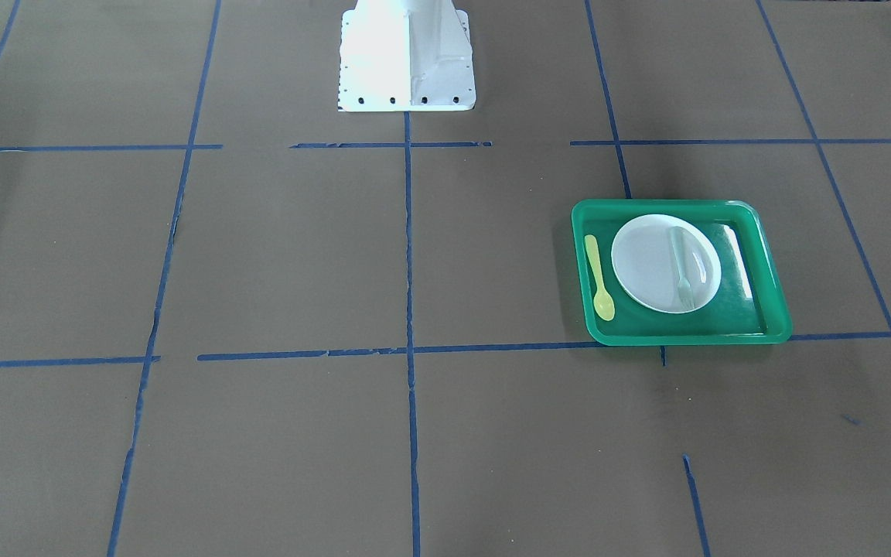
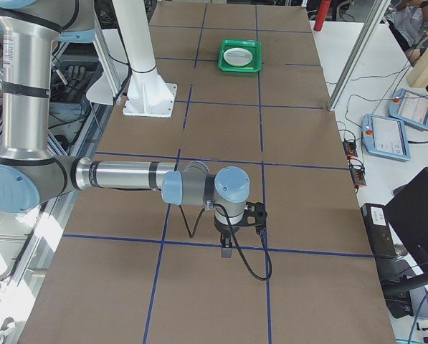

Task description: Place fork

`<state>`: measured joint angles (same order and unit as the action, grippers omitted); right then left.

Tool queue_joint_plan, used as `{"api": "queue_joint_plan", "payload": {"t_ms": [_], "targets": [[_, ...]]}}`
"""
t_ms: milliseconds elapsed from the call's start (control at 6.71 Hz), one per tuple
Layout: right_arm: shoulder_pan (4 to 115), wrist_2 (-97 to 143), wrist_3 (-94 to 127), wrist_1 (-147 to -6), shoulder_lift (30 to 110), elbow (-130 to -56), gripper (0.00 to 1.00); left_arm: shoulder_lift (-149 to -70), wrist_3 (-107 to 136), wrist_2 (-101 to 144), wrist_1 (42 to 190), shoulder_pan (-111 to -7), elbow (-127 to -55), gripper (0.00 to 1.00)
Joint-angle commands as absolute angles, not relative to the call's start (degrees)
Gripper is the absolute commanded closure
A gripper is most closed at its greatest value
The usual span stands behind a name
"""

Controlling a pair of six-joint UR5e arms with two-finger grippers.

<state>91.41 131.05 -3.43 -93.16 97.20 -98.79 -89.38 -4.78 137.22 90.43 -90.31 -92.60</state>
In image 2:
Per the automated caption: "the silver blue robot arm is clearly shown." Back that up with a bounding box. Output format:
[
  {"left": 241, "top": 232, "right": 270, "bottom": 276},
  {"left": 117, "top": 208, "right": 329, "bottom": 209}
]
[{"left": 0, "top": 1, "right": 251, "bottom": 257}]

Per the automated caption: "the blue teach pendant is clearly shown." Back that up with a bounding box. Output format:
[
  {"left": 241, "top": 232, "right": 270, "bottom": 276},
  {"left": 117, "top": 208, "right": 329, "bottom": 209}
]
[
  {"left": 388, "top": 88, "right": 428, "bottom": 130},
  {"left": 361, "top": 114, "right": 411, "bottom": 161}
]

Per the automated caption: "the near blue teach pendant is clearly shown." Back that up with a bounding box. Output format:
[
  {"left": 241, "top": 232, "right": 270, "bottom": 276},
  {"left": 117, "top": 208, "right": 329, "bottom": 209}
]
[{"left": 361, "top": 114, "right": 411, "bottom": 161}]

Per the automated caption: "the black laptop monitor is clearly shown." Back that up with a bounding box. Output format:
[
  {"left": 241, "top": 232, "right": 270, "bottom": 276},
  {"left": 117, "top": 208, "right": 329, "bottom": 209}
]
[{"left": 384, "top": 167, "right": 428, "bottom": 272}]

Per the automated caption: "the black desktop box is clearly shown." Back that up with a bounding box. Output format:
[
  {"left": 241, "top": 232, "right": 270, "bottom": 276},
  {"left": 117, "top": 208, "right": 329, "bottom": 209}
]
[{"left": 361, "top": 203, "right": 408, "bottom": 260}]

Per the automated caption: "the far blue teach pendant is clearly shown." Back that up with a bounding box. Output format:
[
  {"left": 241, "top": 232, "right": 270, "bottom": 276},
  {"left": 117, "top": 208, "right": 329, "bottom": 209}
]
[{"left": 388, "top": 88, "right": 428, "bottom": 130}]

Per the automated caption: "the red cylinder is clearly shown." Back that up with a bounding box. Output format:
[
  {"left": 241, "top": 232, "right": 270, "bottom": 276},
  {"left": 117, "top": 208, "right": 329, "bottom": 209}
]
[{"left": 313, "top": 0, "right": 331, "bottom": 32}]

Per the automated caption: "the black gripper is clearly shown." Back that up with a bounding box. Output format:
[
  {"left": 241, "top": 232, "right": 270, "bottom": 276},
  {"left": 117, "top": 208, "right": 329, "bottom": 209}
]
[{"left": 214, "top": 218, "right": 239, "bottom": 258}]

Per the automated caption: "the white round plate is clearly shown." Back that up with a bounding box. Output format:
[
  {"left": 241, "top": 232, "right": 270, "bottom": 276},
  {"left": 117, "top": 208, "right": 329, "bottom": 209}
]
[{"left": 223, "top": 47, "right": 253, "bottom": 67}]

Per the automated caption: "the far orange black usb hub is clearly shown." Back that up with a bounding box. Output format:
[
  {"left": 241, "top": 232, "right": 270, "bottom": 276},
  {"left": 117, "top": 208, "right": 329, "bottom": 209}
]
[{"left": 343, "top": 140, "right": 358, "bottom": 158}]

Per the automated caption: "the near orange black usb hub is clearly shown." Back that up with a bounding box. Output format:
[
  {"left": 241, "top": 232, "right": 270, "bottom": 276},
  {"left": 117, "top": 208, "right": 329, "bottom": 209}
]
[{"left": 348, "top": 158, "right": 366, "bottom": 189}]

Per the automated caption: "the orange black usb hub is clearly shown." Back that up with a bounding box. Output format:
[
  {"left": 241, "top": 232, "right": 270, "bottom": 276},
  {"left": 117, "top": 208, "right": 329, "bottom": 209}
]
[
  {"left": 343, "top": 140, "right": 358, "bottom": 158},
  {"left": 348, "top": 158, "right": 366, "bottom": 189}
]

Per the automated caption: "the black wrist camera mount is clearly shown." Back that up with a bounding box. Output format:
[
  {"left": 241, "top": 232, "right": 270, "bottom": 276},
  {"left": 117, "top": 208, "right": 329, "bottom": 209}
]
[{"left": 242, "top": 201, "right": 267, "bottom": 234}]

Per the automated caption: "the green plastic tray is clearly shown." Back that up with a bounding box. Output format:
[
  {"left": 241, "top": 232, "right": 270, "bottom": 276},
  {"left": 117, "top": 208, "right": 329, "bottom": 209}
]
[{"left": 218, "top": 39, "right": 262, "bottom": 73}]

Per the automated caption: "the aluminium frame post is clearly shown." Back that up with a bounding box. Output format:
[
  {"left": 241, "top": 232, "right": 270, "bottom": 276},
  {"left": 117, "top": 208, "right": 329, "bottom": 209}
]
[{"left": 328, "top": 0, "right": 390, "bottom": 111}]

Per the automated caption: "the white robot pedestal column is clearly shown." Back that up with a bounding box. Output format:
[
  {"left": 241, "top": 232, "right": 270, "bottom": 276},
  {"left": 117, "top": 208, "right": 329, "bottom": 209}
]
[{"left": 113, "top": 0, "right": 177, "bottom": 118}]

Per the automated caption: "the seated person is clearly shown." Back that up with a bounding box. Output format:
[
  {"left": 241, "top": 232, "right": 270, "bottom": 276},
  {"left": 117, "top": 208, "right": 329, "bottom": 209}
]
[{"left": 385, "top": 0, "right": 428, "bottom": 97}]

